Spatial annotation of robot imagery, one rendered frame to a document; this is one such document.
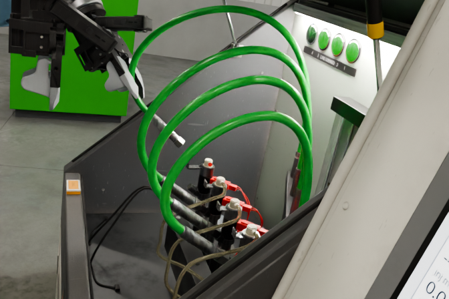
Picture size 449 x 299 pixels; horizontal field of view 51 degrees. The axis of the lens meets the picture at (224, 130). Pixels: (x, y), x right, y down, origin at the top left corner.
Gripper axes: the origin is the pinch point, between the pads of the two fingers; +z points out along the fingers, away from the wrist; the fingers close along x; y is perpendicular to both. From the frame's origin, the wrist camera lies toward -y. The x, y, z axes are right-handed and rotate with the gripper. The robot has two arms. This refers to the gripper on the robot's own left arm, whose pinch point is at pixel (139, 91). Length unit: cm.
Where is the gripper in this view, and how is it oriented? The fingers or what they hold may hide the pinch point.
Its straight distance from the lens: 98.9
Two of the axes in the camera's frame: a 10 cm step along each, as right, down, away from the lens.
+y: -8.4, 4.8, 2.5
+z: 4.8, 8.7, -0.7
